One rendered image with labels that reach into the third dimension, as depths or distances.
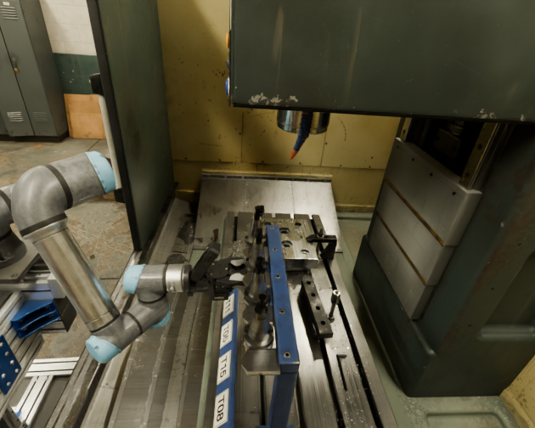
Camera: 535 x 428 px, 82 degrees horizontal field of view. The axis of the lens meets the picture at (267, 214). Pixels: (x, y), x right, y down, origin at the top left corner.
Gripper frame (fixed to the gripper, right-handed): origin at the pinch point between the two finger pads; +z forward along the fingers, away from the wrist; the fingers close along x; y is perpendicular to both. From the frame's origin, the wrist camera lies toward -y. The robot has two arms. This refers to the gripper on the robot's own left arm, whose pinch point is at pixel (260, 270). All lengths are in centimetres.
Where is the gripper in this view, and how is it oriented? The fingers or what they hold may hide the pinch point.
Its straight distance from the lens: 85.0
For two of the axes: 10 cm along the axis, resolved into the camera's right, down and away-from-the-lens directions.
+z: 10.0, -0.1, 0.6
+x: 0.6, 5.1, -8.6
